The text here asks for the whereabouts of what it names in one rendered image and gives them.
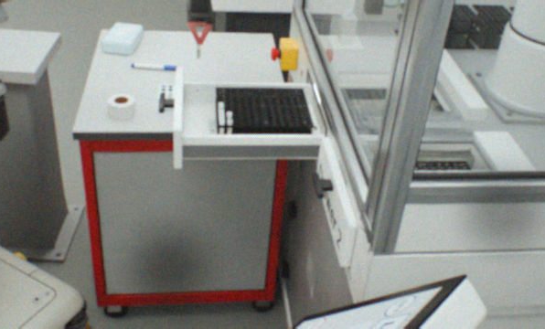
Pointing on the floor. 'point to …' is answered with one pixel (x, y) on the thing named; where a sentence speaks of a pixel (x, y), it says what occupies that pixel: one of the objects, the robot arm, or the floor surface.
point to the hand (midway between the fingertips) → (199, 40)
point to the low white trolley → (176, 183)
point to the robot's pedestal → (26, 149)
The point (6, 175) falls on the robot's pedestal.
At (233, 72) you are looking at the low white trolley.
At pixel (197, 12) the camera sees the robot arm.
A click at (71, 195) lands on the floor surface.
